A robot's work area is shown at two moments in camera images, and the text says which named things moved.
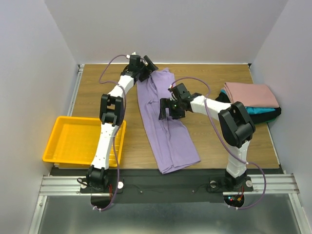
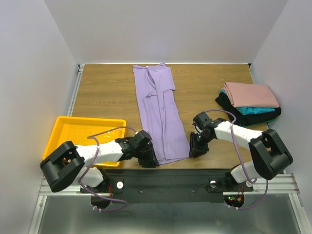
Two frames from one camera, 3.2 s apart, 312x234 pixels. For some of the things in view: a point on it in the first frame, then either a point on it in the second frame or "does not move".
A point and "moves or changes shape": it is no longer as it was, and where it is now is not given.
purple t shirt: (173, 145) moves or changes shape
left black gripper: (150, 67) to (150, 160)
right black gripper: (165, 108) to (198, 145)
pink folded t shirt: (251, 95) does not move
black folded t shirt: (255, 118) does not move
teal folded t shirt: (252, 110) does not move
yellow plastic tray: (73, 143) does not move
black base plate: (168, 185) does not move
